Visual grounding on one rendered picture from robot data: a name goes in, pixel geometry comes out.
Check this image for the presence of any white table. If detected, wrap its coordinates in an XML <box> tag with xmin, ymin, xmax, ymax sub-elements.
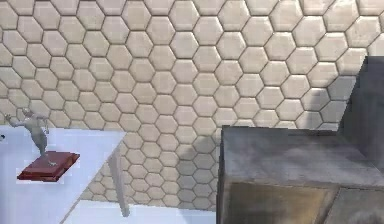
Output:
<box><xmin>0</xmin><ymin>124</ymin><xmax>131</xmax><ymax>224</ymax></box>

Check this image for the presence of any grey figure statue red base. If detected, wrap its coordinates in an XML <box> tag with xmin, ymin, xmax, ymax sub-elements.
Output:
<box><xmin>3</xmin><ymin>107</ymin><xmax>81</xmax><ymax>183</ymax></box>

